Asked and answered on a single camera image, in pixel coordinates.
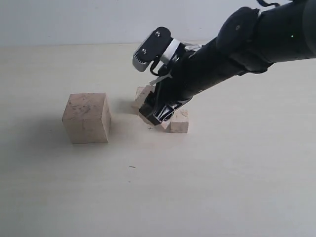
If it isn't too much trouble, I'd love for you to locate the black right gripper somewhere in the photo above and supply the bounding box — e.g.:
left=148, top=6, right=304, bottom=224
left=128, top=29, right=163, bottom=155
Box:
left=139, top=41, right=247, bottom=126

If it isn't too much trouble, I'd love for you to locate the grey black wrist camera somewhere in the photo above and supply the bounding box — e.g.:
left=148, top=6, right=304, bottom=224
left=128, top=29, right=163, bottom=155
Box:
left=132, top=26, right=180, bottom=72

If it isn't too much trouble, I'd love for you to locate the third largest wooden cube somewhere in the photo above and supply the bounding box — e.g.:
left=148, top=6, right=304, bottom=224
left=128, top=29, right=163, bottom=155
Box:
left=135, top=87, right=147, bottom=102

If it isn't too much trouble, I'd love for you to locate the smallest wooden cube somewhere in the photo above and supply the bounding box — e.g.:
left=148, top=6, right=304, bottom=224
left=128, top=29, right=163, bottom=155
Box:
left=170, top=109, right=189, bottom=133

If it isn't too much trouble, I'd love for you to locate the second largest wooden cube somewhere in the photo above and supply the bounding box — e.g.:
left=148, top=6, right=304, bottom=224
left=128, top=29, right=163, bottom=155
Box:
left=131, top=85, right=170, bottom=131

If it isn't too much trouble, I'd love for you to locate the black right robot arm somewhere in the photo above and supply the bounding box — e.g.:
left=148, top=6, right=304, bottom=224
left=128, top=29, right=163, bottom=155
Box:
left=133, top=0, right=316, bottom=126

